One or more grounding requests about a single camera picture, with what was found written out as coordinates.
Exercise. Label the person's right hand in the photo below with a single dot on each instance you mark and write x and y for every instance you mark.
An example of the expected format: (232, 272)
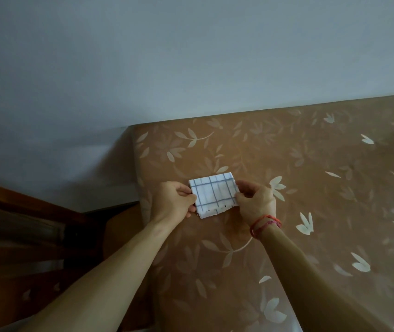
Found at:
(257, 203)

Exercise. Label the person's left hand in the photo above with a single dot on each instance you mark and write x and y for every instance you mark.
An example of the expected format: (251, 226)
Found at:
(169, 202)

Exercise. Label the person's right thumb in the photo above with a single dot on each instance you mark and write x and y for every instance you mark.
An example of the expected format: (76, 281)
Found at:
(243, 186)

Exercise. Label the person's left thumb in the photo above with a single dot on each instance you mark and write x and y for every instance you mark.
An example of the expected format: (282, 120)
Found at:
(183, 189)

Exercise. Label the white checked cloth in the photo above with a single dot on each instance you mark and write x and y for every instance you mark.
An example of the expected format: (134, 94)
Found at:
(214, 195)

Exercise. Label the person's right forearm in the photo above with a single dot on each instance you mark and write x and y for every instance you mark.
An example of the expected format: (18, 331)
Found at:
(314, 283)

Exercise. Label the person's left forearm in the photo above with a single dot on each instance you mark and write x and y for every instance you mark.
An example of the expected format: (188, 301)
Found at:
(100, 280)

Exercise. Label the brown floral tablecloth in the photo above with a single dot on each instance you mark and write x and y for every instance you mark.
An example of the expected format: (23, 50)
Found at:
(287, 221)

